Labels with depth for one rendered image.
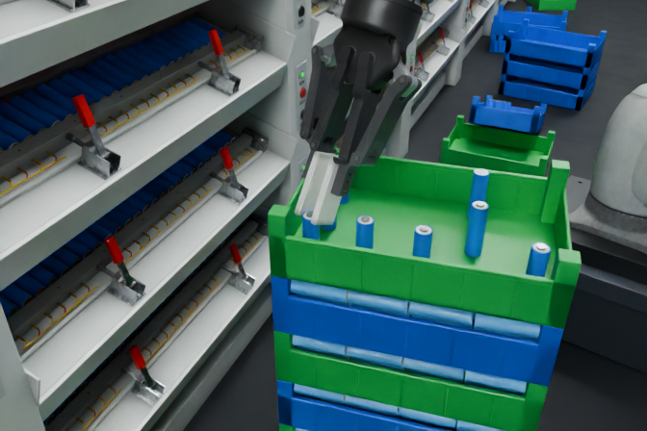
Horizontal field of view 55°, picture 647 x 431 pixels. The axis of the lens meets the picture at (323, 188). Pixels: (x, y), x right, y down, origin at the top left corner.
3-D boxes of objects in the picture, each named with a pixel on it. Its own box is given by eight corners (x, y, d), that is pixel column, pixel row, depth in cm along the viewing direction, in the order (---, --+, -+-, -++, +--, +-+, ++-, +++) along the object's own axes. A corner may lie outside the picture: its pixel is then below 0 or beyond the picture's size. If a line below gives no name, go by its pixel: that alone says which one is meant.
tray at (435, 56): (454, 54, 236) (470, 20, 228) (406, 114, 189) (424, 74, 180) (407, 31, 239) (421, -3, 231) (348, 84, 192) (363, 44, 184)
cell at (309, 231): (322, 259, 68) (321, 210, 65) (317, 268, 67) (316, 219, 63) (305, 256, 69) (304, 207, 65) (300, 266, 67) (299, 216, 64)
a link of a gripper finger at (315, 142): (353, 48, 60) (343, 43, 61) (310, 152, 63) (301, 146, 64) (376, 56, 63) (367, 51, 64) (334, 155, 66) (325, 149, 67)
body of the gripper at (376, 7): (443, 12, 60) (410, 103, 62) (377, -4, 66) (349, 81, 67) (401, -10, 55) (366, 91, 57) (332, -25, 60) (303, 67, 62)
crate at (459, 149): (551, 154, 193) (556, 131, 189) (542, 184, 177) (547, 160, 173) (455, 137, 203) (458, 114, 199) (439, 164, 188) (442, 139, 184)
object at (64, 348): (284, 179, 117) (304, 120, 108) (37, 428, 69) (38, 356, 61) (195, 130, 120) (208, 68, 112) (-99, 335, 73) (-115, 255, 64)
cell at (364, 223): (373, 264, 68) (375, 215, 64) (370, 274, 66) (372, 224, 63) (356, 261, 68) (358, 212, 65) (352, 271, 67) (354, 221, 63)
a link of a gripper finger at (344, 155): (382, 58, 63) (394, 60, 62) (355, 164, 64) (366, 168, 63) (359, 50, 60) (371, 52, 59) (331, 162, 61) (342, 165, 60)
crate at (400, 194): (556, 217, 76) (569, 160, 72) (564, 330, 59) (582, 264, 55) (321, 184, 83) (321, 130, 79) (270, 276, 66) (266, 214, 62)
